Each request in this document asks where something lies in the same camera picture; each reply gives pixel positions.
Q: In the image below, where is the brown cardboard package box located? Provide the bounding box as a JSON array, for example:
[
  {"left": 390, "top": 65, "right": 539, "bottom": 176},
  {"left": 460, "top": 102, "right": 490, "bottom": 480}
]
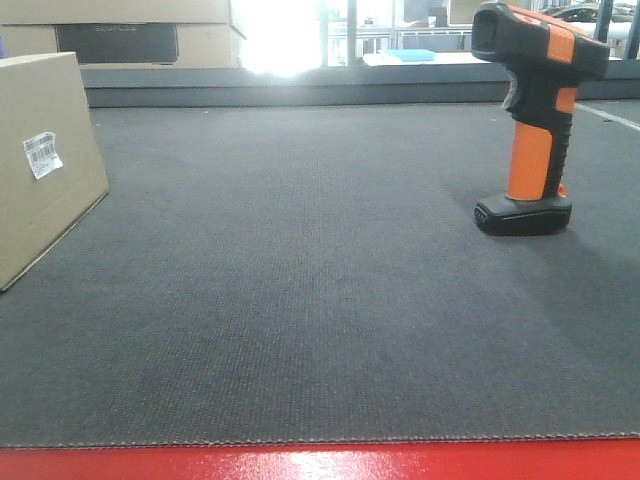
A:
[{"left": 1, "top": 52, "right": 109, "bottom": 291}]

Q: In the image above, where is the dark grey fabric mat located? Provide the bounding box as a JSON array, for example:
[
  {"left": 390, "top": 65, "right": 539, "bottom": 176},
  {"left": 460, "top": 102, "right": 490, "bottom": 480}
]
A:
[{"left": 1, "top": 100, "right": 639, "bottom": 447}]

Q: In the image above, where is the orange black barcode scanner gun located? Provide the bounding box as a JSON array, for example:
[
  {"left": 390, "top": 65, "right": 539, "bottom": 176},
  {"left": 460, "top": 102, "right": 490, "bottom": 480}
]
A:
[{"left": 471, "top": 1, "right": 609, "bottom": 236}]

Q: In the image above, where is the blue flat tray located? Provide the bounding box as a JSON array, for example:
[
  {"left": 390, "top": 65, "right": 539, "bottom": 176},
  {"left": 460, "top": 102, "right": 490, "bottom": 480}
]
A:
[{"left": 384, "top": 49, "right": 437, "bottom": 63}]

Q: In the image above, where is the large cardboard box with print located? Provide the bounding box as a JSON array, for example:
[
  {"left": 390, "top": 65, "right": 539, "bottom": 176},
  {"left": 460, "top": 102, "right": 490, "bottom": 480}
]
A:
[{"left": 1, "top": 0, "right": 244, "bottom": 69}]

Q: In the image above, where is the white barcode label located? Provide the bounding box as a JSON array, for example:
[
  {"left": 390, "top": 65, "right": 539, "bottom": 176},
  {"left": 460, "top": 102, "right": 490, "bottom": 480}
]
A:
[{"left": 23, "top": 132, "right": 64, "bottom": 180}]

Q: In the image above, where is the red metal table frame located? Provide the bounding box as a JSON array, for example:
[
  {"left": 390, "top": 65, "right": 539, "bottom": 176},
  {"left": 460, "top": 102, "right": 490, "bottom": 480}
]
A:
[{"left": 1, "top": 439, "right": 639, "bottom": 479}]

